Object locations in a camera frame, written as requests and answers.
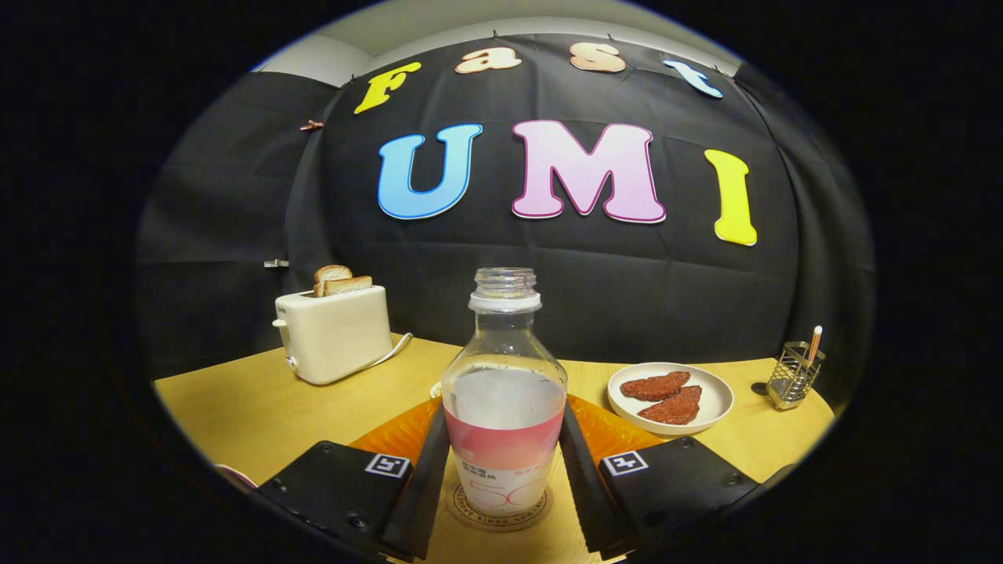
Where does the red meat patty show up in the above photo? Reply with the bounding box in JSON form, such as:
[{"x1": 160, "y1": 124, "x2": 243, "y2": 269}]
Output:
[
  {"x1": 620, "y1": 371, "x2": 692, "y2": 402},
  {"x1": 637, "y1": 385, "x2": 703, "y2": 426}
]

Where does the wooden table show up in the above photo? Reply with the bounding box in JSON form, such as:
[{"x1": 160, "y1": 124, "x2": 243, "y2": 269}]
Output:
[{"x1": 153, "y1": 335, "x2": 838, "y2": 564}]

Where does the round white plate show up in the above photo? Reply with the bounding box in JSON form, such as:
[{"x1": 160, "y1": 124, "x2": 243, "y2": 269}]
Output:
[{"x1": 607, "y1": 362, "x2": 735, "y2": 436}]

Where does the cream toaster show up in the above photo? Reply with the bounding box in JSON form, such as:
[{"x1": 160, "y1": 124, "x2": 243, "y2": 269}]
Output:
[{"x1": 272, "y1": 285, "x2": 393, "y2": 385}]

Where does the black backdrop cloth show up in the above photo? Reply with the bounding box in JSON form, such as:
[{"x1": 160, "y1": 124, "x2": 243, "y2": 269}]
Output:
[{"x1": 133, "y1": 33, "x2": 874, "y2": 408}]

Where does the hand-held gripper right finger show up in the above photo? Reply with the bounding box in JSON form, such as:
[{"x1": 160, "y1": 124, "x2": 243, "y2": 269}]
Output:
[{"x1": 556, "y1": 394, "x2": 761, "y2": 561}]

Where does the clear juice bottle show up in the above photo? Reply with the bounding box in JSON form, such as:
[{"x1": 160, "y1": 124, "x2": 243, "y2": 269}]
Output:
[{"x1": 441, "y1": 267, "x2": 568, "y2": 518}]

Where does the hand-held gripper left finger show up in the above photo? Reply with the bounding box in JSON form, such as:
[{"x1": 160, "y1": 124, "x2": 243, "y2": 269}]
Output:
[{"x1": 255, "y1": 396, "x2": 451, "y2": 562}]

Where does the white toaster cable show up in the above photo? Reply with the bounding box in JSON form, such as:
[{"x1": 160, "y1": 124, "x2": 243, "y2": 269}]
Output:
[{"x1": 357, "y1": 333, "x2": 414, "y2": 373}]

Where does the metal wire utensil holder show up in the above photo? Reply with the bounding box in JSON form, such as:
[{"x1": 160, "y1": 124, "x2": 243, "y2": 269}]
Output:
[{"x1": 766, "y1": 342, "x2": 827, "y2": 411}]

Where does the round cork coaster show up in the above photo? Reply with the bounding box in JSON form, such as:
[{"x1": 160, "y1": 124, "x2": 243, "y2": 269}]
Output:
[{"x1": 445, "y1": 470, "x2": 553, "y2": 533}]

